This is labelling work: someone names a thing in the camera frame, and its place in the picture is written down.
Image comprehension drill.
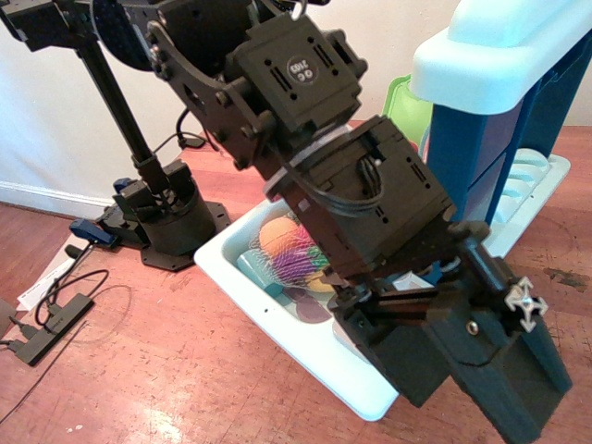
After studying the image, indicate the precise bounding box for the green plastic toy lid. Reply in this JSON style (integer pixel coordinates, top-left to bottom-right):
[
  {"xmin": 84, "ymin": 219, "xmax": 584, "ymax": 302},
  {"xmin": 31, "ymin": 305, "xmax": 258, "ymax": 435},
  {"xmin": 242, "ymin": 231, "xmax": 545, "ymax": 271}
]
[{"xmin": 383, "ymin": 74, "xmax": 433, "ymax": 160}]

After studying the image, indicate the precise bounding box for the white paper sheet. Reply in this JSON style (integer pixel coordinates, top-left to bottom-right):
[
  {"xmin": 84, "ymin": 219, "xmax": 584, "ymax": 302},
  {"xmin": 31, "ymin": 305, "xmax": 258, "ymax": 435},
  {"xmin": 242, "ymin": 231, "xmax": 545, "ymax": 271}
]
[{"xmin": 17, "ymin": 235, "xmax": 87, "ymax": 312}]

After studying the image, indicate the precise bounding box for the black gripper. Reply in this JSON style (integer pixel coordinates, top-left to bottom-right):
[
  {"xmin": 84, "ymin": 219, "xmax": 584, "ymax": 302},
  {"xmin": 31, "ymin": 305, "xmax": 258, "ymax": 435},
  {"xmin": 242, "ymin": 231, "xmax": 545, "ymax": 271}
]
[{"xmin": 323, "ymin": 219, "xmax": 574, "ymax": 441}]

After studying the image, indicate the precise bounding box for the mesh bag of toy food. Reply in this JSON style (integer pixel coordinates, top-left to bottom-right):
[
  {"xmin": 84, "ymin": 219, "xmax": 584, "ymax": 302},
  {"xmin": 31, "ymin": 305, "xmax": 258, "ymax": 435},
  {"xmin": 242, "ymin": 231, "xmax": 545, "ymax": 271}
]
[{"xmin": 249, "ymin": 213, "xmax": 334, "ymax": 293}]

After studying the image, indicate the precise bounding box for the white toy sink basin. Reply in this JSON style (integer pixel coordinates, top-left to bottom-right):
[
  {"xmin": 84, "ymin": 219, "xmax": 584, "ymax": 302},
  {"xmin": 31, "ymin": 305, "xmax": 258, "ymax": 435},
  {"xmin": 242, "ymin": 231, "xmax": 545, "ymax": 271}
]
[{"xmin": 193, "ymin": 201, "xmax": 398, "ymax": 421}]

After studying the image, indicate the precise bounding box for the black cable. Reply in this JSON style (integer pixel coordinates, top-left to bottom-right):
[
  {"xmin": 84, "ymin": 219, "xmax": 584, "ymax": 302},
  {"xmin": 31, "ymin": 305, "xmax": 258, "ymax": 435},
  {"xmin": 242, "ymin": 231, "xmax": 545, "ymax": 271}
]
[{"xmin": 0, "ymin": 269, "xmax": 133, "ymax": 426}]

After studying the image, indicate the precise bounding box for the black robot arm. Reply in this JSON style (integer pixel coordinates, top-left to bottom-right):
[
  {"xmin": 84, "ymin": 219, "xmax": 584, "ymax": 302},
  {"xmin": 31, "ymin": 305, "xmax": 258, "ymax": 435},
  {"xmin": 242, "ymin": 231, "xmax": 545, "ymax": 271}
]
[{"xmin": 1, "ymin": 1, "xmax": 572, "ymax": 443}]

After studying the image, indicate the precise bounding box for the blue toy kitchen set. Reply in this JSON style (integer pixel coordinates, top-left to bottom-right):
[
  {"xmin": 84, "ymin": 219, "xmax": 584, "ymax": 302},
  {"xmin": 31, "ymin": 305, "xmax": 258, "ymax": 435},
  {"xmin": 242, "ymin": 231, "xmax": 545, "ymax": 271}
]
[{"xmin": 411, "ymin": 1, "xmax": 591, "ymax": 222}]

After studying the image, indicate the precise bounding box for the black USB hub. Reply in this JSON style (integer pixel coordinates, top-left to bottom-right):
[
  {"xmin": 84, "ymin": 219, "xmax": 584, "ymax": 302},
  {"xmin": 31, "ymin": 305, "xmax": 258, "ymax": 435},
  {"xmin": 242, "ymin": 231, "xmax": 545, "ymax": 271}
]
[{"xmin": 15, "ymin": 293, "xmax": 95, "ymax": 366}]

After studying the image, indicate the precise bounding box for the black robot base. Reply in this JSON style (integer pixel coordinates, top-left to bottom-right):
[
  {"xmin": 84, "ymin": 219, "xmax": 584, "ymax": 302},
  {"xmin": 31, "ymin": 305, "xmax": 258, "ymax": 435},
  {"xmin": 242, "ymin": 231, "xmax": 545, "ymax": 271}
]
[{"xmin": 96, "ymin": 154, "xmax": 230, "ymax": 272}]

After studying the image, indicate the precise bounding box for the blue clamp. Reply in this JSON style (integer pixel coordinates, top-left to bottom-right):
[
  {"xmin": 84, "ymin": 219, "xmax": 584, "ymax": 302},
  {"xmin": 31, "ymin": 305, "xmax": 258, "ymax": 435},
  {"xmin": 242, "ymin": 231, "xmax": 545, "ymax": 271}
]
[{"xmin": 69, "ymin": 218, "xmax": 117, "ymax": 248}]

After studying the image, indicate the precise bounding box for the white toy dish rack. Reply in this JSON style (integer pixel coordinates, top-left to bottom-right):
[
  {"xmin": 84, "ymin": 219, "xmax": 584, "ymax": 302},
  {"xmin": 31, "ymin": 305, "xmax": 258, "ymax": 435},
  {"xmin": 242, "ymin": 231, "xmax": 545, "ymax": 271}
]
[{"xmin": 484, "ymin": 148, "xmax": 571, "ymax": 257}]

